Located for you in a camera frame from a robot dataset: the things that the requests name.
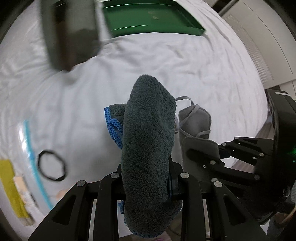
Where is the grey fabric eye mask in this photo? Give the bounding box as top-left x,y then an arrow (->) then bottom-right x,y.
175,96 -> 212,140

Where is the black hair tie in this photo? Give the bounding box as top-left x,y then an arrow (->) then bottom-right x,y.
37,150 -> 67,182

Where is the dark teal microfiber towel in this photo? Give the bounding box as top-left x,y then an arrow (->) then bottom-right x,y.
104,75 -> 182,238

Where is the yellow cloth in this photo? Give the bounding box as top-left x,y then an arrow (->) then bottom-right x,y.
0,160 -> 30,218

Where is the blue and white packet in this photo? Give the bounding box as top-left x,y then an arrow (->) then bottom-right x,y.
17,120 -> 53,212

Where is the white bed sheet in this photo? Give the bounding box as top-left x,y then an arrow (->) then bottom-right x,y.
1,1 -> 268,240

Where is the white wardrobe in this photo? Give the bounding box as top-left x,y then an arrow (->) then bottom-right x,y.
219,1 -> 295,88

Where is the green rectangular tray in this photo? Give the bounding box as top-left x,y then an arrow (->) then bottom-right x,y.
102,1 -> 205,37

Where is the smoky transparent jar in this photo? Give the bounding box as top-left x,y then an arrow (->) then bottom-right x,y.
40,0 -> 100,72

